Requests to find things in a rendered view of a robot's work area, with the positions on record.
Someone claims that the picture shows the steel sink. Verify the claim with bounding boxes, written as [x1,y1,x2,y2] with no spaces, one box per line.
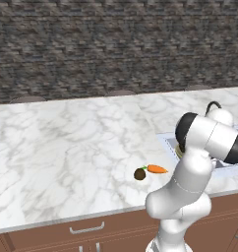
[155,124,238,178]

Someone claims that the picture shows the brown kiwi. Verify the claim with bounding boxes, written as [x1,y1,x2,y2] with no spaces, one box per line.
[133,167,148,182]

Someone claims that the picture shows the orange carrot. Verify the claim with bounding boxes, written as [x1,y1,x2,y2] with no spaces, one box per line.
[139,163,169,175]

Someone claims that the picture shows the pale yellow bowl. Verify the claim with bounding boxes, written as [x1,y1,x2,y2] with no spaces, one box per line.
[174,143,186,160]

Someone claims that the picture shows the black tap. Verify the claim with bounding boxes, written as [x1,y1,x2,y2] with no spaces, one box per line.
[205,100,223,116]

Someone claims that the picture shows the dark brown stool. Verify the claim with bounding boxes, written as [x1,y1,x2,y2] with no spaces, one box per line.
[9,95,47,104]

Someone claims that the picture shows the brown drawer front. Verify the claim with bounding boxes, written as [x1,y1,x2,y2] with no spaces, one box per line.
[6,208,162,246]

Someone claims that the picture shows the brown cupboard door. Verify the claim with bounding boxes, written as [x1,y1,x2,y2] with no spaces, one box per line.
[11,241,91,252]
[89,236,159,252]
[188,192,238,252]

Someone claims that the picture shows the silver drawer handle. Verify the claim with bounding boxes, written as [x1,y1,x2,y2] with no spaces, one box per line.
[69,220,106,235]

